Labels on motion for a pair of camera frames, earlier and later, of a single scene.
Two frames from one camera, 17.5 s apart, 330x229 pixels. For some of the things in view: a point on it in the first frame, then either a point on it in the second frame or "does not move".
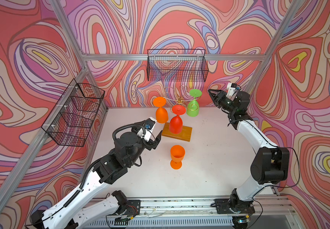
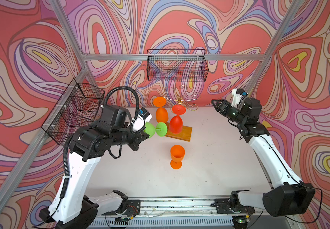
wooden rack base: x=185 y=135 does not move
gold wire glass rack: x=179 y=95 does not move
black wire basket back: x=177 y=65 does not move
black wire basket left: x=69 y=123 does not move
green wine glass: x=193 y=107 to x=161 y=129
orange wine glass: x=177 y=153 does not move
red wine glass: x=176 y=122 does not move
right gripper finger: x=221 y=91 to x=223 y=102
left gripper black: x=151 y=143 to x=139 y=137
